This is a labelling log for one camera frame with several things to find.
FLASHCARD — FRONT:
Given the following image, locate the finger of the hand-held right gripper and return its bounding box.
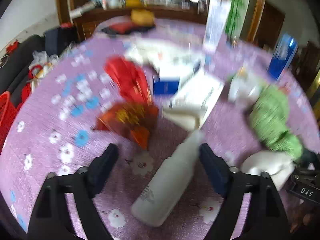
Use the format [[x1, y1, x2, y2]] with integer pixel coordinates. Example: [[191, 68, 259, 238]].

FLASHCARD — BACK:
[[296, 150, 320, 168]]

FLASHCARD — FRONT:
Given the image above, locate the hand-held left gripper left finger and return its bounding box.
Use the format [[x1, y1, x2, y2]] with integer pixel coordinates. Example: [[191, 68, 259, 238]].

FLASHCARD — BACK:
[[26, 143, 120, 240]]

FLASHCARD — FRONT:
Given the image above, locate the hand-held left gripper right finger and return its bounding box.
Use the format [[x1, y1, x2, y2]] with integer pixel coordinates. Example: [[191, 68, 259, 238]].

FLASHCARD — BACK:
[[199, 143, 292, 240]]

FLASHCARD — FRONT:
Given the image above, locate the white plastic bottle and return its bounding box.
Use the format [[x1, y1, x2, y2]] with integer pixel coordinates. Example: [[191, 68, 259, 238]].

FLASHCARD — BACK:
[[131, 130, 204, 227]]

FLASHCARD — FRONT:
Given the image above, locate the green fuzzy cloth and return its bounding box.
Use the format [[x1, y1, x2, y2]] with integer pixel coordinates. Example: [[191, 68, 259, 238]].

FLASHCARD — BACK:
[[249, 84, 303, 159]]

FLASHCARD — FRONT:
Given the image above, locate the orange red foil packet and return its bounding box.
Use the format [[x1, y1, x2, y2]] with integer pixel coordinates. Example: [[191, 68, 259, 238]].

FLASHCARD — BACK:
[[96, 102, 160, 151]]

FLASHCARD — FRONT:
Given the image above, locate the white medicine box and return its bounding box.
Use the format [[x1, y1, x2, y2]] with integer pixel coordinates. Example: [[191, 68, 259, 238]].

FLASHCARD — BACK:
[[169, 74, 225, 128]]

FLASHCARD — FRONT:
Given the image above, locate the clear plastic wrapper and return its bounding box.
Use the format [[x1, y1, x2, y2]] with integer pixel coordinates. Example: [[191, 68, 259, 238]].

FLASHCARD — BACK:
[[227, 76, 262, 103]]

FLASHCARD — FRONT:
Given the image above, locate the red plastic bag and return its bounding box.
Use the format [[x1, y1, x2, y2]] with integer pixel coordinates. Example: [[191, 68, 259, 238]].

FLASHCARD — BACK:
[[104, 56, 153, 105]]

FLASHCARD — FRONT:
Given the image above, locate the blue white cigarette box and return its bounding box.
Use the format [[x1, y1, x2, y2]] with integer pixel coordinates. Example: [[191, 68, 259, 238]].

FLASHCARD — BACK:
[[153, 78, 181, 96]]

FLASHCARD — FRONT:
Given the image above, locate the red plastic basket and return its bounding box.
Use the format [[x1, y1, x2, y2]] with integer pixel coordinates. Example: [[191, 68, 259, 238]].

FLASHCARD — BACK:
[[0, 91, 18, 152]]

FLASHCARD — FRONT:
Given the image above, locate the white printed paper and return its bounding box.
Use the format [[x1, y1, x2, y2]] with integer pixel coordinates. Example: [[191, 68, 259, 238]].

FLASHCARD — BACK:
[[124, 39, 202, 69]]

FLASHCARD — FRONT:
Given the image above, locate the white folded paper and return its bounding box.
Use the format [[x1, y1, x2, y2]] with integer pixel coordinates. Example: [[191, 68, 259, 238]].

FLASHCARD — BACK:
[[162, 106, 203, 132]]

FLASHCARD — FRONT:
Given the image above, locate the purple floral tablecloth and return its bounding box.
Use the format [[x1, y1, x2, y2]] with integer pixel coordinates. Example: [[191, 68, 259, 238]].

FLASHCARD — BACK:
[[0, 17, 317, 240]]

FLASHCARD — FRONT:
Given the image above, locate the red cloth pile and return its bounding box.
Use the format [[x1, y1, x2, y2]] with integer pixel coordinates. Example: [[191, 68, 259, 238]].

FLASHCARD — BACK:
[[21, 66, 54, 103]]

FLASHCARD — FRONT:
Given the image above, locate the clear plastic bag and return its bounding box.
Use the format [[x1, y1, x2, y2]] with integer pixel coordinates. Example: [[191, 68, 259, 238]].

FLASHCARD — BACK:
[[32, 51, 60, 67]]

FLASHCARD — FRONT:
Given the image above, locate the black paper bag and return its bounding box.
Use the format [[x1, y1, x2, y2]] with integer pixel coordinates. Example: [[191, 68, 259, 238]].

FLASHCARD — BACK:
[[44, 26, 78, 56]]

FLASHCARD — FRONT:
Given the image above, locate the black leather sofa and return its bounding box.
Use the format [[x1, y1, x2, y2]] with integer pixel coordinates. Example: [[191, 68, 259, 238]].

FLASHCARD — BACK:
[[0, 34, 47, 107]]

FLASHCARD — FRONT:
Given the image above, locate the red bag on black cloth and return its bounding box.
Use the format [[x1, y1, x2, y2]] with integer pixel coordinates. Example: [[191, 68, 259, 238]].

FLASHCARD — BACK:
[[101, 25, 152, 35]]

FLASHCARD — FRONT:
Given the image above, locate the dark red foil bag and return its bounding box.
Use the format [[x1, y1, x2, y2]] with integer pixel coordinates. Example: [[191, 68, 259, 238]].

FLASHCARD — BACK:
[[107, 21, 135, 33]]

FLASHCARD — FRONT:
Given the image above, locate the white standing tube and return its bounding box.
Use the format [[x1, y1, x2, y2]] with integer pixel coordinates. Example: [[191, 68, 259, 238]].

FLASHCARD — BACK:
[[202, 0, 232, 53]]

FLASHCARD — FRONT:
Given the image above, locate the wooden cabinet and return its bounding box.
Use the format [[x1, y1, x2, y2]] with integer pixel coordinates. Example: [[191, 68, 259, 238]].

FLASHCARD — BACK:
[[56, 0, 210, 43]]

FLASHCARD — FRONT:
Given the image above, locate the yellow tape roll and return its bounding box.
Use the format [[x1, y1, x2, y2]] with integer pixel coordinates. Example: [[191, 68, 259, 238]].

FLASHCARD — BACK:
[[130, 8, 155, 27]]

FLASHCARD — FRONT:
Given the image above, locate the white flat box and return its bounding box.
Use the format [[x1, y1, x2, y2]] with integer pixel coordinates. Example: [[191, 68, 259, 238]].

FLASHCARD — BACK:
[[69, 1, 101, 18]]

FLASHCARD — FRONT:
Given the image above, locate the bamboo wall painting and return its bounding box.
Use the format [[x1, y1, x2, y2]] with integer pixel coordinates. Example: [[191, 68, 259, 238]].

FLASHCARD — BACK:
[[224, 0, 253, 38]]

